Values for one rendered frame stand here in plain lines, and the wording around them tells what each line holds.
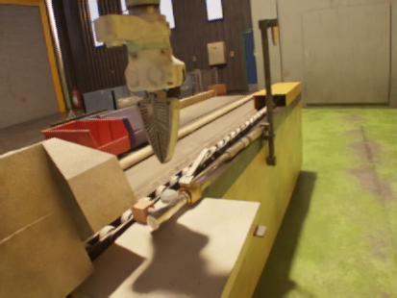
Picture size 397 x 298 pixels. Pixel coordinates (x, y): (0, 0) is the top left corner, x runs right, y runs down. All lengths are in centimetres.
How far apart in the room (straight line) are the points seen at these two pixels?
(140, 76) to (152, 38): 6
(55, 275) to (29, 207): 9
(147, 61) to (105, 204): 22
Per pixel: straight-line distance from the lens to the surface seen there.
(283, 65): 582
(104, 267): 45
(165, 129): 45
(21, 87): 1199
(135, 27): 42
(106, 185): 39
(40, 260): 38
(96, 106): 552
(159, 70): 42
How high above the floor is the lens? 107
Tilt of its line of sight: 17 degrees down
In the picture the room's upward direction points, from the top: 7 degrees counter-clockwise
